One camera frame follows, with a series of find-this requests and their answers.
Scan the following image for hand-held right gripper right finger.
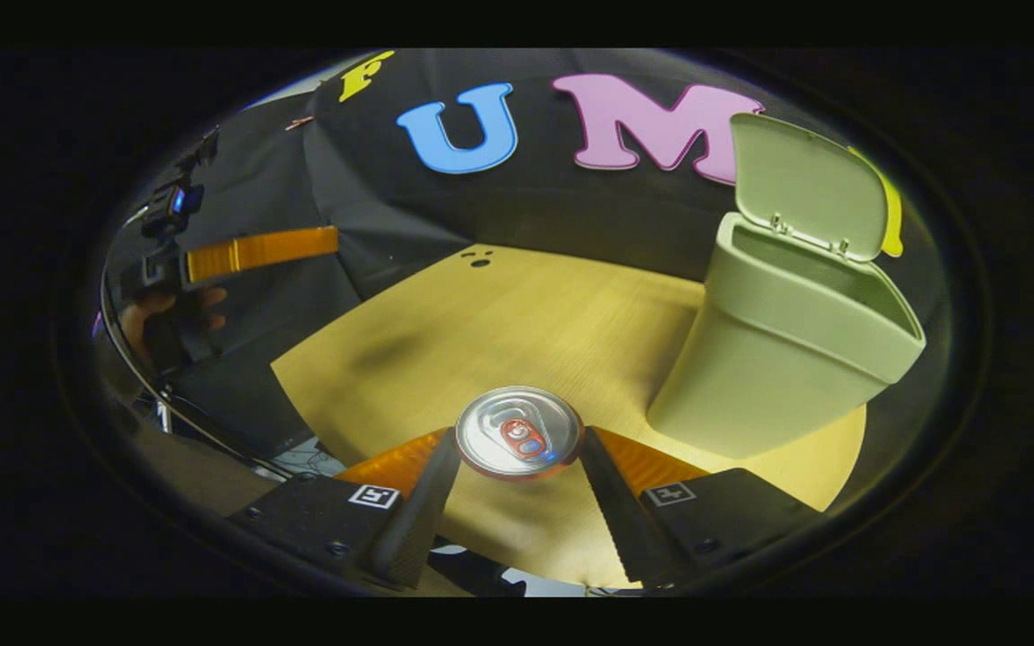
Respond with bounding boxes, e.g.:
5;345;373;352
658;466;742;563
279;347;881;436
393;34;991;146
576;426;819;589

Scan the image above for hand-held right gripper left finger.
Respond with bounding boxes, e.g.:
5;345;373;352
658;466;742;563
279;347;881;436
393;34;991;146
228;429;464;591

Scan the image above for silver pop can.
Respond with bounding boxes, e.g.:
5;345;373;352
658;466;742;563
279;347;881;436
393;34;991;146
454;386;584;482

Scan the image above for green desktop garbage bin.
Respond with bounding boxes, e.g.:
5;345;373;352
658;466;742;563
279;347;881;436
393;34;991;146
647;112;927;460

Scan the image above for wooden desktop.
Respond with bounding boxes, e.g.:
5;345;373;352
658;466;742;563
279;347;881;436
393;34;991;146
270;244;868;589

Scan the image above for black backdrop cloth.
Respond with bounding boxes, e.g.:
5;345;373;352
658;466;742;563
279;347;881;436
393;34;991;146
109;49;944;450

